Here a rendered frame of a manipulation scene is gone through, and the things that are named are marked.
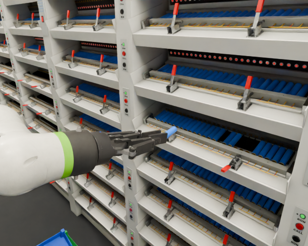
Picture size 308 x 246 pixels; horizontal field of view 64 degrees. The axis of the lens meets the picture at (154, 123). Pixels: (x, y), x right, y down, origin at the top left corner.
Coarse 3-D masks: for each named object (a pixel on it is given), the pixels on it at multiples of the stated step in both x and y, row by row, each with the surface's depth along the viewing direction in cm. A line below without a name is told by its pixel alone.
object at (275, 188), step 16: (144, 112) 105; (160, 112) 110; (144, 128) 103; (160, 144) 96; (176, 144) 91; (192, 144) 89; (272, 144) 80; (192, 160) 87; (208, 160) 81; (224, 160) 79; (224, 176) 79; (240, 176) 74; (256, 176) 72; (272, 176) 70; (288, 176) 67; (272, 192) 68
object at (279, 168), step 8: (152, 120) 103; (160, 128) 99; (168, 128) 96; (184, 136) 92; (192, 136) 89; (200, 136) 88; (208, 144) 85; (216, 144) 82; (224, 144) 82; (216, 152) 82; (224, 152) 80; (232, 152) 79; (240, 152) 77; (248, 160) 76; (256, 160) 73; (264, 160) 73; (256, 168) 73; (272, 168) 71; (280, 168) 69; (288, 168) 69
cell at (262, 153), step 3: (267, 144) 78; (270, 144) 78; (264, 147) 77; (267, 147) 77; (270, 147) 77; (264, 150) 76; (267, 150) 76; (261, 153) 75; (264, 153) 75; (264, 156) 75
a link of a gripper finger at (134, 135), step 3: (138, 132) 66; (108, 135) 58; (111, 135) 58; (114, 135) 59; (117, 135) 60; (120, 135) 60; (123, 135) 62; (126, 135) 62; (129, 135) 63; (132, 135) 63; (135, 135) 64; (138, 135) 65; (111, 138) 58; (114, 138) 58; (120, 138) 60; (123, 138) 61; (129, 138) 62; (132, 138) 63; (135, 138) 64
